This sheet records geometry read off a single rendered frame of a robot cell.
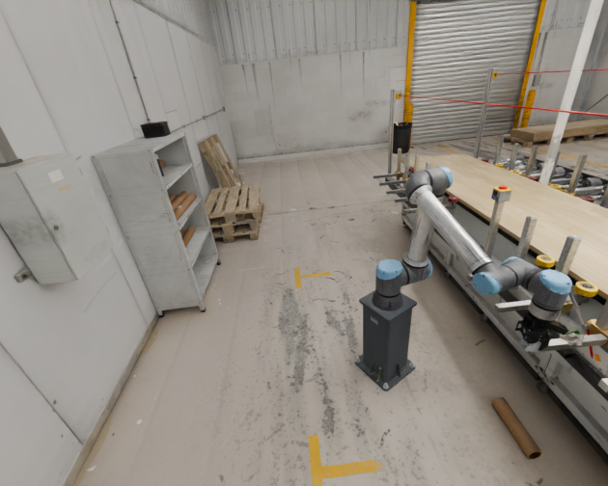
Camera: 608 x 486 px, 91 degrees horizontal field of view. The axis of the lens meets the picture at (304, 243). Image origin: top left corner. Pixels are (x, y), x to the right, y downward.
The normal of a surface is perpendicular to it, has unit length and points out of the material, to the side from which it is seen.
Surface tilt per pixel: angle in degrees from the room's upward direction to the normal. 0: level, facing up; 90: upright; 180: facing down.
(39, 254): 90
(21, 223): 90
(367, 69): 90
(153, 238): 90
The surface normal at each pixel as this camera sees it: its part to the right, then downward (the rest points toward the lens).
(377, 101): 0.07, 0.47
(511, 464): -0.10, -0.87
